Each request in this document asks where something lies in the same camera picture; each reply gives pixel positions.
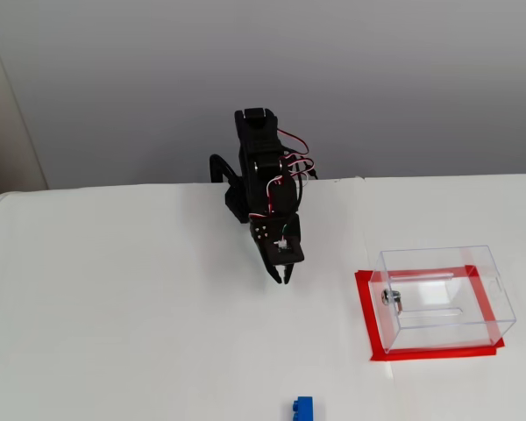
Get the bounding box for silver cam lock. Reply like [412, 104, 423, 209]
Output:
[380, 289, 405, 315]

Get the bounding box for black table clamp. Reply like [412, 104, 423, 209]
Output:
[209, 153, 241, 186]

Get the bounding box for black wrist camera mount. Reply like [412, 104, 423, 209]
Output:
[269, 236, 307, 268]

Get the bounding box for red white elbow servo cable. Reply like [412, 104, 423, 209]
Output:
[276, 129, 319, 181]

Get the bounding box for red white gripper servo cable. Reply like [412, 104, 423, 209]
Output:
[247, 175, 287, 219]

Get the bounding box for transparent plastic box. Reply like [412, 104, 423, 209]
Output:
[373, 245, 517, 354]

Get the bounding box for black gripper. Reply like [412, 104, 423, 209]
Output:
[248, 213, 302, 287]

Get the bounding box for blue lego brick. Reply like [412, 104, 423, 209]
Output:
[288, 396, 326, 421]

